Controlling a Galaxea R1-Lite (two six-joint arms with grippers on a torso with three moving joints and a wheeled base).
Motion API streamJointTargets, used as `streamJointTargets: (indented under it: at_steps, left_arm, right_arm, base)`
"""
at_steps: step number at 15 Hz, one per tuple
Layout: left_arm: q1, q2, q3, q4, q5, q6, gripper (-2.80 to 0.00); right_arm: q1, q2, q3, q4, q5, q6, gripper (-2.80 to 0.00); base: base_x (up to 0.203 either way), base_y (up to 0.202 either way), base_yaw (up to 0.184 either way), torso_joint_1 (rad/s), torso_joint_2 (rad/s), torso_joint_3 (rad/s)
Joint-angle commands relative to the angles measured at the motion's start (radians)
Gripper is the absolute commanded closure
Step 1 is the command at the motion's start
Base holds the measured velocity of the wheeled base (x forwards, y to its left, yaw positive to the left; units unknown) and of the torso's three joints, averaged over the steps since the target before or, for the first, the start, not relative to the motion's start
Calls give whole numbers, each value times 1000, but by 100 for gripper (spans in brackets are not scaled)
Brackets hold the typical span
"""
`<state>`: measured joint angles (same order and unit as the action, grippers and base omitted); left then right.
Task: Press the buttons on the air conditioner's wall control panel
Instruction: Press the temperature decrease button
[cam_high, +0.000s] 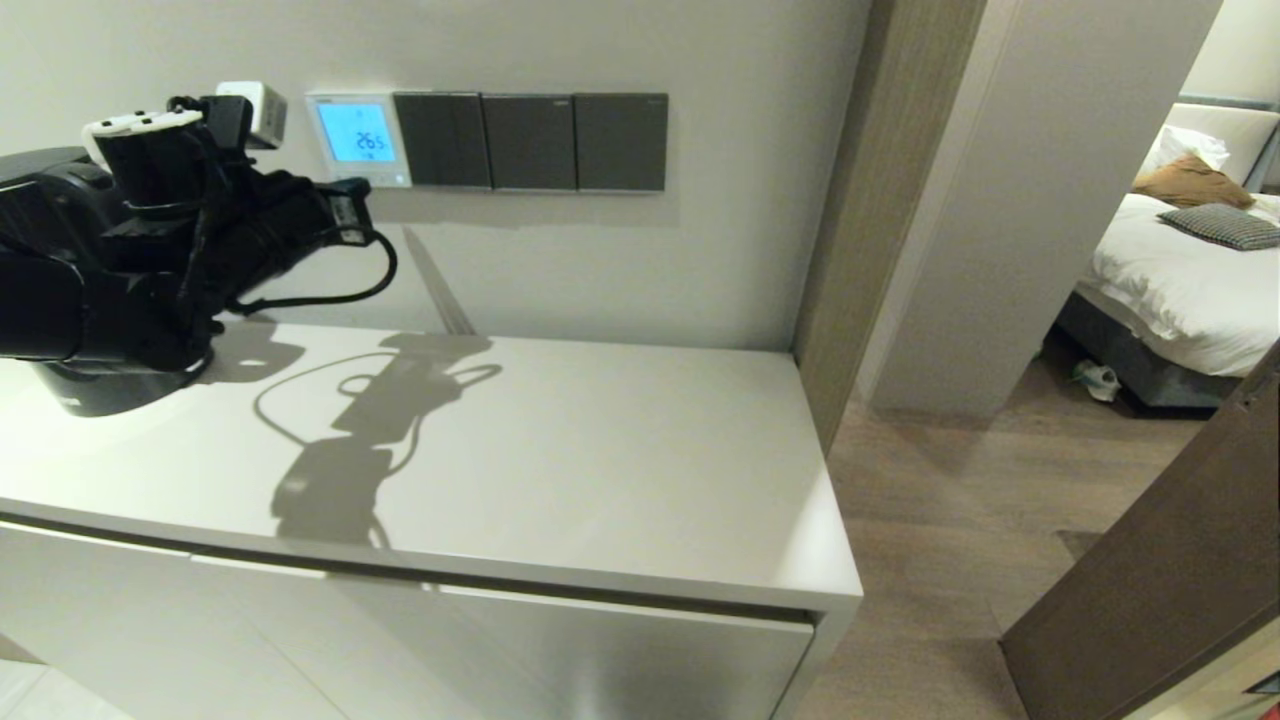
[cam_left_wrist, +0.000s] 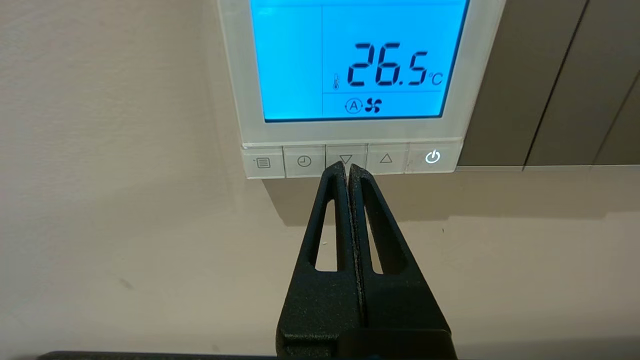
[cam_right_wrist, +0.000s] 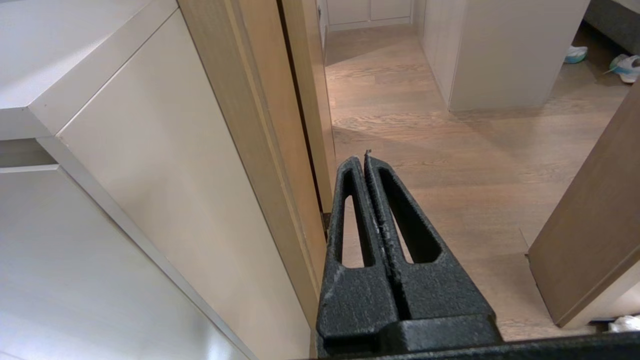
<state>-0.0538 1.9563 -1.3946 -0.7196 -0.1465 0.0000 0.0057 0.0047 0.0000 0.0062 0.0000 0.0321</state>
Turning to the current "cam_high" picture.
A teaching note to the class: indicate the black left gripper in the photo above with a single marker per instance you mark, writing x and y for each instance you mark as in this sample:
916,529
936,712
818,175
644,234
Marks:
267,225

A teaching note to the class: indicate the white wall thermostat panel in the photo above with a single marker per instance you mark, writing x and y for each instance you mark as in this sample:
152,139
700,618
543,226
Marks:
355,130

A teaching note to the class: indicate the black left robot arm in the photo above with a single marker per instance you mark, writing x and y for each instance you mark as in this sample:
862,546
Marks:
105,310

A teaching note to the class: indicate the black electric kettle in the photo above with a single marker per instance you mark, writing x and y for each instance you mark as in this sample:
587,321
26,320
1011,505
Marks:
90,397

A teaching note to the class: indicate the white sideboard cabinet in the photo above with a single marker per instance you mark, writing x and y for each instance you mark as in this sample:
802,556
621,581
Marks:
600,450

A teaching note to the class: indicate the white cabinet door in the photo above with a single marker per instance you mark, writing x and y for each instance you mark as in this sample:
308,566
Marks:
120,640
600,660

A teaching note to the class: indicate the white slipper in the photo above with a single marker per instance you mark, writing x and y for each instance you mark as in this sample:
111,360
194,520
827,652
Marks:
1098,380

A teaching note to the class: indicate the grey bed base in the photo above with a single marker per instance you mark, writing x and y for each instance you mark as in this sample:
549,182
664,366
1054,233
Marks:
1110,350

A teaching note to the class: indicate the small white pillow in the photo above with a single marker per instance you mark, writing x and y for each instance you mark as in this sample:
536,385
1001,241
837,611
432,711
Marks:
1180,143

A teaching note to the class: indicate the white bed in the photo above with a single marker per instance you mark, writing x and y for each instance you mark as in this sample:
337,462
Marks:
1180,290

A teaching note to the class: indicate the brown cushion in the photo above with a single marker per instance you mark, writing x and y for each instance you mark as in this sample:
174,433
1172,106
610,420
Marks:
1190,185

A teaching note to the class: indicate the checked grey cushion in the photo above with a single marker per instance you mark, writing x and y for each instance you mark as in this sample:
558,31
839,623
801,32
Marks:
1225,226

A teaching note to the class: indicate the brown wooden door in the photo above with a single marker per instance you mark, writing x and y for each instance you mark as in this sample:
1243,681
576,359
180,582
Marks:
1150,580

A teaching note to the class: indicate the large white pillow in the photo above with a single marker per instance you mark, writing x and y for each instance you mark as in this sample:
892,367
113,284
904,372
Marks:
1240,130

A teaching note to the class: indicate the dark grey multi-rocker wall switch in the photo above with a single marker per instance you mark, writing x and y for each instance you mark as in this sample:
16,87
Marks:
442,140

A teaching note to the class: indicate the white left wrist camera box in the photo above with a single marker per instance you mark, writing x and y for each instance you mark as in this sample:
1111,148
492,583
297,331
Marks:
265,110

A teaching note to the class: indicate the dark grey single wall switch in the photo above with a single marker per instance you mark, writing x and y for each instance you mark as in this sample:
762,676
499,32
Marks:
620,142
528,142

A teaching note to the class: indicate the light wooden door frame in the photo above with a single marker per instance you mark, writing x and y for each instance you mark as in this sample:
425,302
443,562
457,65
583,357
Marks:
880,150

